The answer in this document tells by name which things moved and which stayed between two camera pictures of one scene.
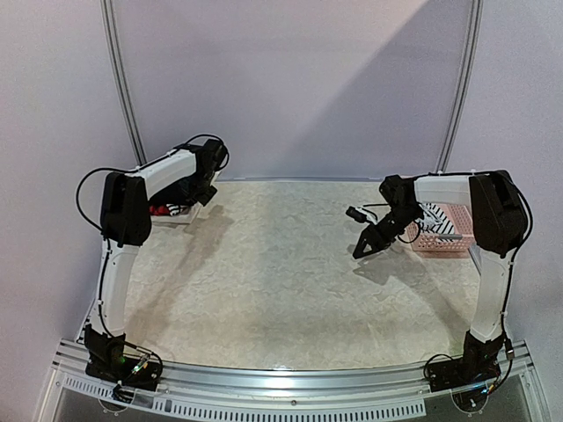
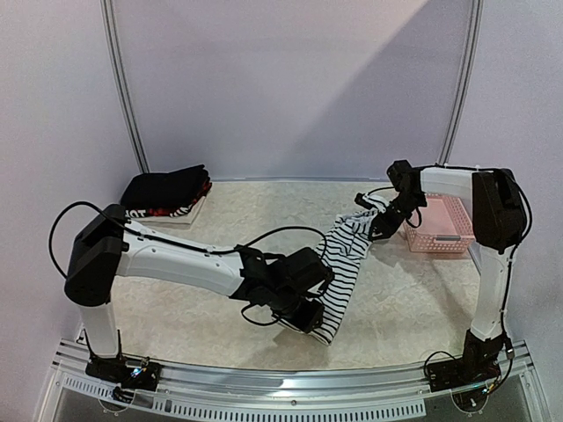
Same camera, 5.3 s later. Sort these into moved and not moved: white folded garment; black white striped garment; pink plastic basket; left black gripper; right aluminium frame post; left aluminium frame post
Moved: left black gripper; black white striped garment
Not moved: left aluminium frame post; white folded garment; pink plastic basket; right aluminium frame post
